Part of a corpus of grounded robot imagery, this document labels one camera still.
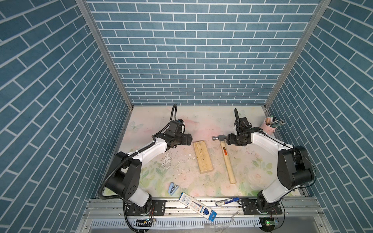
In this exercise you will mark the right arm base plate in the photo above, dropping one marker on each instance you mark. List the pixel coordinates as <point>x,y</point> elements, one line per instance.
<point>259,207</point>

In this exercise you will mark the white blue toothpaste box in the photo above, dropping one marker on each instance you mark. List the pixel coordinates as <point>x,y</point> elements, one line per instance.
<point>198,207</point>

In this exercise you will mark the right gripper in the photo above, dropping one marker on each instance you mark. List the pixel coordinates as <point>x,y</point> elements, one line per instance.
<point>228,141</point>

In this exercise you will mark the wooden plank with nails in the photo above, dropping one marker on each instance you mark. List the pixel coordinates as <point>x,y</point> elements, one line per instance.
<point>203,157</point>

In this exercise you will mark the clear plastic wrapper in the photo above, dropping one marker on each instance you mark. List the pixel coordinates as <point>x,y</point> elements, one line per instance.
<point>220,225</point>

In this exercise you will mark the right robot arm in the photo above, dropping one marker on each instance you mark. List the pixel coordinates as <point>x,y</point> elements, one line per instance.
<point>293,165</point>

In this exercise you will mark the blue stapler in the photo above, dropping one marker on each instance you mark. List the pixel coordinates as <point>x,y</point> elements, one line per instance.
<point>172,188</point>

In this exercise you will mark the pink cup with tools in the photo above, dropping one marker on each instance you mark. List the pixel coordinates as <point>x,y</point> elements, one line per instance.
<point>270,124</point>

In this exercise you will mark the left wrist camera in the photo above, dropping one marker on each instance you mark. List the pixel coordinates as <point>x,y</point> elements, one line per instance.
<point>182,125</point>

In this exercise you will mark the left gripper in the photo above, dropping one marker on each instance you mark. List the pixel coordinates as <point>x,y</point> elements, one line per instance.
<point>189,140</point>

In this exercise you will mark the wooden claw hammer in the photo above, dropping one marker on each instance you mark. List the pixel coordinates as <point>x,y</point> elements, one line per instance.
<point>222,140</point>

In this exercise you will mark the blue white marker pen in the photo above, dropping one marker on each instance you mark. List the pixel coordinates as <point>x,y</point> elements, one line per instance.
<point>226,201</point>

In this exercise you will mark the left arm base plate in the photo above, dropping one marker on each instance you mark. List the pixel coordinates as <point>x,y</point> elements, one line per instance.
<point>155,208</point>

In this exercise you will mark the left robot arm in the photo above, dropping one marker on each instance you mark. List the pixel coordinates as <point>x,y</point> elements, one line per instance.
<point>123,176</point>

